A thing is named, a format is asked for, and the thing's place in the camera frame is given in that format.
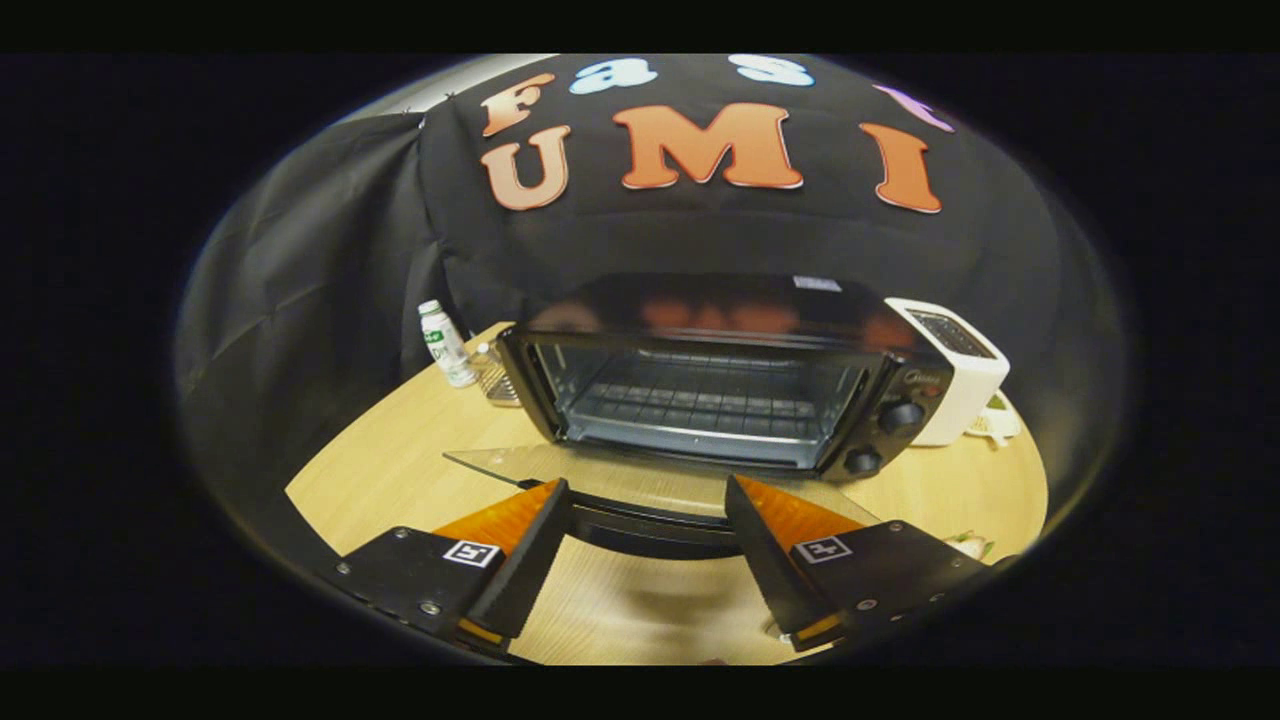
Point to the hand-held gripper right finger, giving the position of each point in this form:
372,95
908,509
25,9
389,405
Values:
770,570

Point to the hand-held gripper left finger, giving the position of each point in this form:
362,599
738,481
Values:
525,570

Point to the black toaster oven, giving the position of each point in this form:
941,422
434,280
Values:
720,305

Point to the white slot toaster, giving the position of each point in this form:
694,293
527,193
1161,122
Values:
965,385

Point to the white green-label bottle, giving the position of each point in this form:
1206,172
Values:
447,350

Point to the white divided bean dish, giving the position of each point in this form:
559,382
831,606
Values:
995,425

